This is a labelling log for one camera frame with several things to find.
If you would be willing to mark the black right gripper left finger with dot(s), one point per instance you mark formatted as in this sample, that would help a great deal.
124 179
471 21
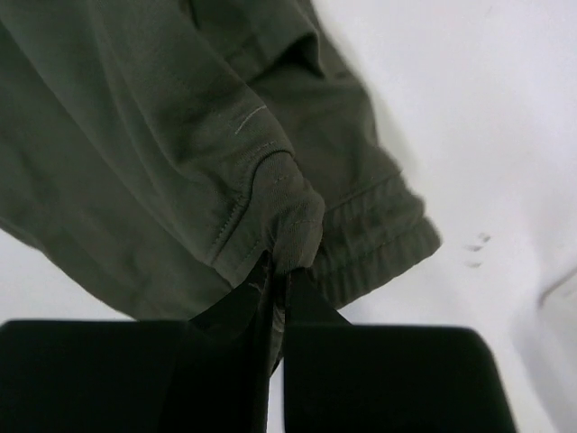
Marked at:
207 374

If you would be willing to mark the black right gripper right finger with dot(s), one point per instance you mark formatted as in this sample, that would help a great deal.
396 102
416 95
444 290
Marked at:
341 377

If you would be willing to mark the dark green shorts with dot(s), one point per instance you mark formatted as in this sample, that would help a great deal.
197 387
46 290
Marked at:
158 151

